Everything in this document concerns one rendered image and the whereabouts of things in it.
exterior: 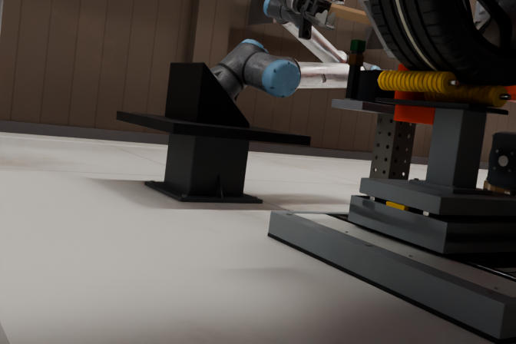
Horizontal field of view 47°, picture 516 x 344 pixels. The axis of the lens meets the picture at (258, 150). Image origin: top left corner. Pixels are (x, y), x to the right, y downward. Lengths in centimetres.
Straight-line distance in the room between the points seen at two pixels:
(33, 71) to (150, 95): 90
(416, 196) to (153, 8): 358
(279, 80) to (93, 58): 254
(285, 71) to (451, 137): 85
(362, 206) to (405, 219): 17
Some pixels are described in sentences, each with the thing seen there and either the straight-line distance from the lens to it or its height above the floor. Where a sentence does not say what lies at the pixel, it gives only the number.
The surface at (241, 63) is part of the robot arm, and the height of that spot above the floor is 56.
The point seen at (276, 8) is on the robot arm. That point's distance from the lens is 248.
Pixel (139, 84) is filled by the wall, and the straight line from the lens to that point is 477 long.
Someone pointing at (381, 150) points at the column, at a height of 28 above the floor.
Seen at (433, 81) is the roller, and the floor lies 51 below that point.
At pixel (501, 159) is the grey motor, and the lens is 199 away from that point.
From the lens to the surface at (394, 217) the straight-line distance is 162.
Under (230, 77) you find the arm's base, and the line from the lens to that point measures 242.
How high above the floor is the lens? 38
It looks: 4 degrees down
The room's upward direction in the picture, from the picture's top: 7 degrees clockwise
